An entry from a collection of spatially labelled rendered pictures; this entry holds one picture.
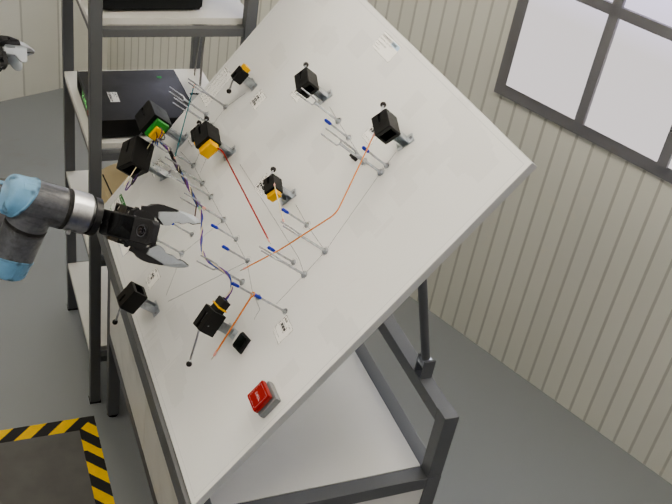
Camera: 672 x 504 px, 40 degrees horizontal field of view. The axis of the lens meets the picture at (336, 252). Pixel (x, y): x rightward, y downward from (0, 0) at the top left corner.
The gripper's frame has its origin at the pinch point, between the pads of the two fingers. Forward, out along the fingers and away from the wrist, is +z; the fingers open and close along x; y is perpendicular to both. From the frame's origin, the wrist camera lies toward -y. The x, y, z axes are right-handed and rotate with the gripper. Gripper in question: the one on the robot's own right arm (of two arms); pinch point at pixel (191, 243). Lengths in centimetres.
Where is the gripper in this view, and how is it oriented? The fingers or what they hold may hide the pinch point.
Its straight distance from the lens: 178.9
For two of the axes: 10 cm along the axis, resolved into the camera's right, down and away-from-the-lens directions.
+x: -2.8, 9.6, -0.1
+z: 7.9, 2.3, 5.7
